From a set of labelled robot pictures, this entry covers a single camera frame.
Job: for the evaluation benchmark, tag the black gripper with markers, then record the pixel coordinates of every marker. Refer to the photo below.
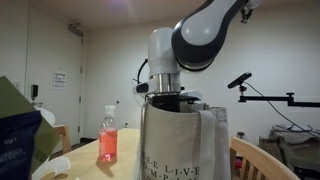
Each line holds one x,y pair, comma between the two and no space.
167,102

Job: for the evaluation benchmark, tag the white canvas tote bag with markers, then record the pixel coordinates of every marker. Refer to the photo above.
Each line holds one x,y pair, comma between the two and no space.
188,145

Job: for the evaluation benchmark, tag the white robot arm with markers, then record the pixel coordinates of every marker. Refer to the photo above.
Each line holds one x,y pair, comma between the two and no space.
191,45

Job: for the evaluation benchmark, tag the dark blue chip bag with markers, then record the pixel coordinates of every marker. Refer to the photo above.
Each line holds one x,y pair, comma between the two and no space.
17,141

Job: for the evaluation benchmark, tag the pink liquid soap bottle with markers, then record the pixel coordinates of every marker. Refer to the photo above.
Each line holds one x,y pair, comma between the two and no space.
108,135

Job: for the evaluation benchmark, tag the wooden chair right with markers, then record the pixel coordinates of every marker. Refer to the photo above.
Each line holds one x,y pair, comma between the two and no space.
249,162

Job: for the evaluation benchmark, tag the wooden chair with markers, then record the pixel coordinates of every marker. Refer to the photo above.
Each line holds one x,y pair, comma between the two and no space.
249,162
63,132

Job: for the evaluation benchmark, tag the wooden chair left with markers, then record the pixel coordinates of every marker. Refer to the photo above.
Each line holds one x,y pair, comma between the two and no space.
63,132

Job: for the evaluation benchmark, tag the white paper notice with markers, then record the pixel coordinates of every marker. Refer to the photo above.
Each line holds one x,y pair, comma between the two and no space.
59,81

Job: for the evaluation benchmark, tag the grey cluttered couch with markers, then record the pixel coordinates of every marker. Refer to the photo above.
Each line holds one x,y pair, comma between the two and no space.
297,148

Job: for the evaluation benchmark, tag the white door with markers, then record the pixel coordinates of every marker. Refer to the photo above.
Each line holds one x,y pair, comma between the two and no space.
54,63

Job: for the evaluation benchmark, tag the black door lock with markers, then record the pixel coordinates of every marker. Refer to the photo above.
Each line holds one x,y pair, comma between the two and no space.
34,91

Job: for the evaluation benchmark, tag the black camera on boom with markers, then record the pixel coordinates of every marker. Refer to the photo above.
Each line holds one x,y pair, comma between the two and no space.
239,80

